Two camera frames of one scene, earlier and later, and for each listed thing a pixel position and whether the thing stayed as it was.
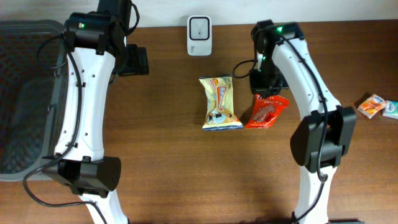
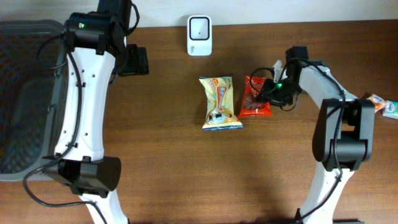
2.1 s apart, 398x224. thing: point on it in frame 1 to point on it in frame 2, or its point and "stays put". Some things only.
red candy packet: (265, 110) to (252, 105)
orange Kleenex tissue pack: (372, 106) stays put
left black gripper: (134, 62) stays put
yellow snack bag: (220, 114) stays put
